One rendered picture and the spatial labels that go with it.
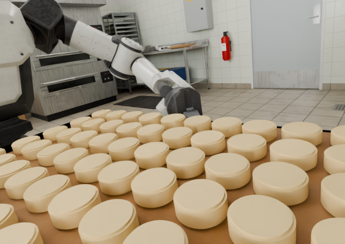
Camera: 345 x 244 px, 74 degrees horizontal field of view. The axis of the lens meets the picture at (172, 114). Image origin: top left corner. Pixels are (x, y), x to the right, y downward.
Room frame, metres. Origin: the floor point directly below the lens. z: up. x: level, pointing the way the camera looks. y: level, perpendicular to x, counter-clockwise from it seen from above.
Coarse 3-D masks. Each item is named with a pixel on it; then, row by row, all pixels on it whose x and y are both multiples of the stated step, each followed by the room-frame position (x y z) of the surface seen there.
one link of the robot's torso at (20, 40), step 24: (0, 0) 0.66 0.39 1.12; (0, 24) 0.61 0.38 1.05; (24, 24) 0.68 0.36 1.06; (0, 48) 0.60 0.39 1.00; (24, 48) 0.64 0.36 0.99; (0, 72) 0.60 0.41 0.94; (24, 72) 0.65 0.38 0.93; (0, 96) 0.58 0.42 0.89; (24, 96) 0.63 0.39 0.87; (0, 120) 0.61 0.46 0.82
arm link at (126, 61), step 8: (120, 48) 0.82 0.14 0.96; (120, 56) 0.81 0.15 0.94; (128, 56) 0.81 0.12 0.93; (136, 56) 0.82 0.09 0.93; (112, 64) 0.83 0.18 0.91; (120, 64) 0.81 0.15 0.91; (128, 64) 0.82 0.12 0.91; (136, 64) 0.80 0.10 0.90; (144, 64) 0.79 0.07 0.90; (152, 64) 0.81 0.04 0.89; (120, 72) 0.82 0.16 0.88; (128, 72) 0.83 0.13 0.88; (136, 72) 0.79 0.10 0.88; (144, 72) 0.77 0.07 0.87; (152, 72) 0.75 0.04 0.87; (144, 80) 0.76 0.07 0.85
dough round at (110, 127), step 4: (112, 120) 0.48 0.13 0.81; (116, 120) 0.48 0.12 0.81; (120, 120) 0.47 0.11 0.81; (104, 124) 0.46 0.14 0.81; (108, 124) 0.45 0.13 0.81; (112, 124) 0.45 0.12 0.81; (116, 124) 0.44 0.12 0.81; (120, 124) 0.45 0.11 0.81; (100, 128) 0.45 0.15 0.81; (104, 128) 0.44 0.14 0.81; (108, 128) 0.43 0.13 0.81; (112, 128) 0.43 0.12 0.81; (116, 128) 0.44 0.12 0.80; (104, 132) 0.44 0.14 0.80; (108, 132) 0.43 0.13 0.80; (112, 132) 0.43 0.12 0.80; (116, 132) 0.44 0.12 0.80
